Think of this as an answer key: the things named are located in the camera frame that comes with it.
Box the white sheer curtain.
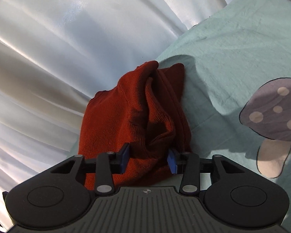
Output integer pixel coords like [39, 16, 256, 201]
[0, 0, 232, 231]

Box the mint green printed bedsheet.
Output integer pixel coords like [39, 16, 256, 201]
[156, 0, 291, 232]

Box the red button-up knit shirt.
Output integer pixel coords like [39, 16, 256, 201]
[79, 61, 191, 187]

